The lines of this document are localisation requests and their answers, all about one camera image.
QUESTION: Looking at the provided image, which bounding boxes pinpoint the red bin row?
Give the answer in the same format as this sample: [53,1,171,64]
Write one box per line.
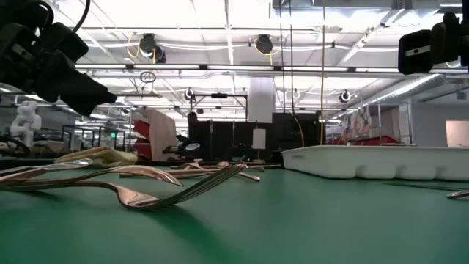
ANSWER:
[325,134,400,147]

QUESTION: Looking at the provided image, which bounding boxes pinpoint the black hanging cable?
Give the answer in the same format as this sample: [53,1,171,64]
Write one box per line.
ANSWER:
[288,0,296,117]
[278,0,287,114]

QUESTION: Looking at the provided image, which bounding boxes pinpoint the copper table knife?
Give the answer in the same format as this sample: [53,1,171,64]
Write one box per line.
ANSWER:
[383,181,469,192]

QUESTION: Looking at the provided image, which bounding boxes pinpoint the long ceiling light strip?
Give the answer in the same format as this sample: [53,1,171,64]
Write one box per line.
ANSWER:
[75,63,400,73]

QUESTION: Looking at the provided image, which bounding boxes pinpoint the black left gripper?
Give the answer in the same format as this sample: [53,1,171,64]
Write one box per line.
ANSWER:
[0,21,118,117]

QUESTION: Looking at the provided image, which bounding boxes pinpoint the hanging black cable ring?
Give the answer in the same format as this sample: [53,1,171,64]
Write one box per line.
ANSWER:
[139,70,158,84]

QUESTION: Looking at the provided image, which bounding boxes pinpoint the red storage bins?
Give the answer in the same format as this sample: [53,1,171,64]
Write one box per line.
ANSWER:
[133,119,152,160]

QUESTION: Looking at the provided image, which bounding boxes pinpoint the white square pillar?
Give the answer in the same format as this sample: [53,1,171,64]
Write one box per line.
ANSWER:
[248,76,276,124]

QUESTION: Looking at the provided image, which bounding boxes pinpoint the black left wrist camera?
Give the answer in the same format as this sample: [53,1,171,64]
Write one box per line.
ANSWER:
[49,21,89,64]

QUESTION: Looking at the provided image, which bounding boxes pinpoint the white paper sign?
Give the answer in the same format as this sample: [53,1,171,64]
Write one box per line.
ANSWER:
[251,128,267,150]

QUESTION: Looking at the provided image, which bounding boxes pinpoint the yellow checked folded cloth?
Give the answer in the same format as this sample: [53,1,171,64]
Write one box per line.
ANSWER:
[53,146,139,169]

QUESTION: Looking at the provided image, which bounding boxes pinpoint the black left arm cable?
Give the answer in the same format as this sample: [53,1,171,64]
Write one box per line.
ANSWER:
[71,0,92,33]

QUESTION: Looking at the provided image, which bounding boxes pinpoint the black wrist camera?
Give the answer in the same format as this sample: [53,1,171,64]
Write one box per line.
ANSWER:
[397,29,434,76]
[49,21,89,64]

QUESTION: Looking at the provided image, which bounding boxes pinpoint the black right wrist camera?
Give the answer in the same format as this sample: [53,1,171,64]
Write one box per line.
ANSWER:
[397,29,434,76]

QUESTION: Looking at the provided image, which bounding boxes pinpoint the black partition wall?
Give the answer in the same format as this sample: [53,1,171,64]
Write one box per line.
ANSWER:
[188,111,322,163]

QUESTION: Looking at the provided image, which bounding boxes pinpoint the black table frame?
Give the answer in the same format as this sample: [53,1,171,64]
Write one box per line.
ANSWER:
[0,157,283,170]

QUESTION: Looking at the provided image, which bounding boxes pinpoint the silver ventilation duct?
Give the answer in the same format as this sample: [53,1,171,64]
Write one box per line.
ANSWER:
[361,73,446,109]

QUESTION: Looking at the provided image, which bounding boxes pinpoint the white cutlery tray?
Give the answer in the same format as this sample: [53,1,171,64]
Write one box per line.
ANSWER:
[281,144,469,182]

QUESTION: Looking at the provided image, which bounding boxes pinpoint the beige leaning board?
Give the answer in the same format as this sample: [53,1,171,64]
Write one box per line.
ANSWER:
[147,108,180,162]

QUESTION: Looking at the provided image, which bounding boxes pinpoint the black gantry frame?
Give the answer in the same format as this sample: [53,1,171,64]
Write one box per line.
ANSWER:
[188,92,248,122]

